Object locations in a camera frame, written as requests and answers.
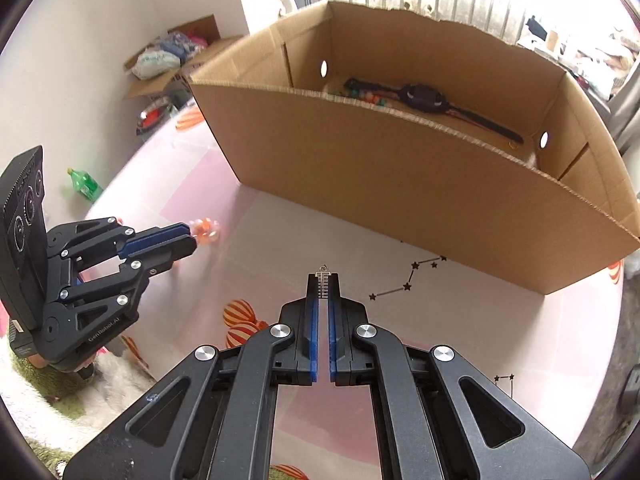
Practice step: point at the green white fuzzy blanket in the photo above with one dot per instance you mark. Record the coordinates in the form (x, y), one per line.
(100, 395)

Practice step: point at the silver abacus earring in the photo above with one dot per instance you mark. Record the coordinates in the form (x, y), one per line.
(325, 282)

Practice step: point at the large brown cardboard box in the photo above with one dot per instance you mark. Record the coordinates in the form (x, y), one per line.
(400, 185)

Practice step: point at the person's left hand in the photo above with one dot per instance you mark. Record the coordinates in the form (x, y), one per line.
(36, 360)

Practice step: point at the colourful clothes bundle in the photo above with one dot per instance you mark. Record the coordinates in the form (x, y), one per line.
(182, 42)

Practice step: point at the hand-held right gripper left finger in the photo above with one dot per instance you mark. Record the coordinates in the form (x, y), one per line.
(312, 340)

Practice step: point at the white cloth bundle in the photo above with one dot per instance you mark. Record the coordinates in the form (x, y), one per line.
(155, 62)

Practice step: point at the green plastic bottle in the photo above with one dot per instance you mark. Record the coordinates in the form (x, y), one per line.
(85, 185)

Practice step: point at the pile of clothes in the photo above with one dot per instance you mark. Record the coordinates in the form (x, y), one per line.
(590, 55)

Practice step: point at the black wristwatch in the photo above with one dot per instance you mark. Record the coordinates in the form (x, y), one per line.
(422, 95)

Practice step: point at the open cardboard box with clothes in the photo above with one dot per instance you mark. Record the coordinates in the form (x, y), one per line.
(202, 27)

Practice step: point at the pink printed tablecloth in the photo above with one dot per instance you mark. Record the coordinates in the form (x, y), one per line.
(280, 220)

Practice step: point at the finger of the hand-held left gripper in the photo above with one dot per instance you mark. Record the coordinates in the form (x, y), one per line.
(170, 255)
(165, 232)

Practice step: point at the grey curtain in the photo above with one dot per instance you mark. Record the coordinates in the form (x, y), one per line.
(627, 110)

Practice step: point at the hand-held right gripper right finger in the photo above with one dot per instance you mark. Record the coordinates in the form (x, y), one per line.
(332, 340)

